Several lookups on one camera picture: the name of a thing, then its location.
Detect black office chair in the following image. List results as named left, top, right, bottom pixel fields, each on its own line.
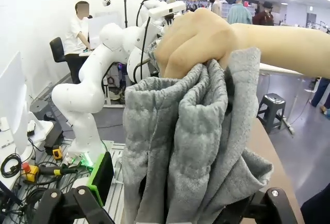
left=49, top=37, right=72, bottom=76

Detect black overhead camera stand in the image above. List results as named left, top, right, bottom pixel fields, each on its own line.
left=99, top=0, right=129, bottom=29

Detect white desk screen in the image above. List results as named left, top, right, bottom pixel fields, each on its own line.
left=87, top=12, right=123, bottom=47

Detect figure in dark red coat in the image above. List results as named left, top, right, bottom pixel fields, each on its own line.
left=252, top=1, right=276, bottom=26

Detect yellow emergency stop button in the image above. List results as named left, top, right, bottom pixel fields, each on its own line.
left=20, top=162, right=40, bottom=184

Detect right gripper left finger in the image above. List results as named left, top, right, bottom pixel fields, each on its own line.
left=35, top=151, right=116, bottom=224

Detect mannequin in white clothes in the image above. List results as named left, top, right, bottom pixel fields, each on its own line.
left=209, top=0, right=224, bottom=19

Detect large white monitor back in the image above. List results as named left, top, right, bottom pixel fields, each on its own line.
left=0, top=51, right=29, bottom=155

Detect seated person in white shirt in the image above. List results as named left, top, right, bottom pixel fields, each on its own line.
left=63, top=1, right=91, bottom=84

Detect black braided left arm hose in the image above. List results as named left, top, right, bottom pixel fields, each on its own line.
left=133, top=0, right=153, bottom=84

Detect grey training pants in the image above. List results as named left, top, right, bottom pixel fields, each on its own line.
left=121, top=39, right=274, bottom=224

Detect person's right forearm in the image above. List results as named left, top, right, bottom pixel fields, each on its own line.
left=229, top=22, right=330, bottom=80

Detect grey plastic stool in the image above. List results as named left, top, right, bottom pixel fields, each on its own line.
left=257, top=92, right=287, bottom=135

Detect figure in teal shirt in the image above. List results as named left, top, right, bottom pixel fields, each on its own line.
left=226, top=0, right=254, bottom=25

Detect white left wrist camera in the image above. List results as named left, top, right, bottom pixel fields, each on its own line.
left=148, top=1, right=187, bottom=20

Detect coiled black cable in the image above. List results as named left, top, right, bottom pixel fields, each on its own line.
left=0, top=153, right=23, bottom=179

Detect black yellow handled tool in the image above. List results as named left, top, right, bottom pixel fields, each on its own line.
left=38, top=165, right=79, bottom=178

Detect person's right hand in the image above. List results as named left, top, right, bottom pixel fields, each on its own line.
left=154, top=8, right=239, bottom=79

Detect black power box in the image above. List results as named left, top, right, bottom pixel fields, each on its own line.
left=43, top=127, right=64, bottom=150

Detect yellow black handheld device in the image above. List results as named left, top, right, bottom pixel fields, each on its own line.
left=52, top=146, right=63, bottom=161

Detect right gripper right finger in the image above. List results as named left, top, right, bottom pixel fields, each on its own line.
left=241, top=186, right=302, bottom=224

